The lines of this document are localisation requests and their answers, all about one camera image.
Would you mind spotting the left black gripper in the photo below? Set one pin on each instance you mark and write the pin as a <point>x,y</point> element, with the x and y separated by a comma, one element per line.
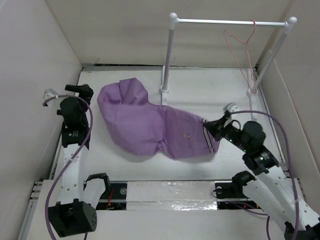
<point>83,91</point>

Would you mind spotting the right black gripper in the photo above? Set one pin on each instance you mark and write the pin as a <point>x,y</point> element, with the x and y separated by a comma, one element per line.
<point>217,127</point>

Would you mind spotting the purple trousers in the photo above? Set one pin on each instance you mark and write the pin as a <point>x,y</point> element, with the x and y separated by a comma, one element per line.
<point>145,129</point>

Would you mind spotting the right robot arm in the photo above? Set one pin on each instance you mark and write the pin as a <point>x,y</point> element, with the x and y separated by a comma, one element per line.
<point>265,183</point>

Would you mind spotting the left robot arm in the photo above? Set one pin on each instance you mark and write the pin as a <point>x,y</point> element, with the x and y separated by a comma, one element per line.
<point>70,206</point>

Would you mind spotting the white clothes rack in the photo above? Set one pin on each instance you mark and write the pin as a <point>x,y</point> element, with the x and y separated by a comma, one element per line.
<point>200,73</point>

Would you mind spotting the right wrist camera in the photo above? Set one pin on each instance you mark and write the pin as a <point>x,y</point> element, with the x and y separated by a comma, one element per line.
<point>229,109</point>

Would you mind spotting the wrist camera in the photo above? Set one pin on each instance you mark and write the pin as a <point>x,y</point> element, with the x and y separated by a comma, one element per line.
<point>50,96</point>
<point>229,109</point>

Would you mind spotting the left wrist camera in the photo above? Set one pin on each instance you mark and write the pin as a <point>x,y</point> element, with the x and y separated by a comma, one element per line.
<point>50,96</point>

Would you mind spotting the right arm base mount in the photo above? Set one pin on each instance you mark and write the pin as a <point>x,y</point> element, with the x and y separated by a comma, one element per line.
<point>230,196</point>

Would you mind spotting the pink wire hanger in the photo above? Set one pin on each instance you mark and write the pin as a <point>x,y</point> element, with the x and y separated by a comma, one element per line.
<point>252,85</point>

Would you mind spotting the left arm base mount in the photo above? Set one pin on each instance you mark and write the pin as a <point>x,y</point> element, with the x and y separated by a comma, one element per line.
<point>104,194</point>

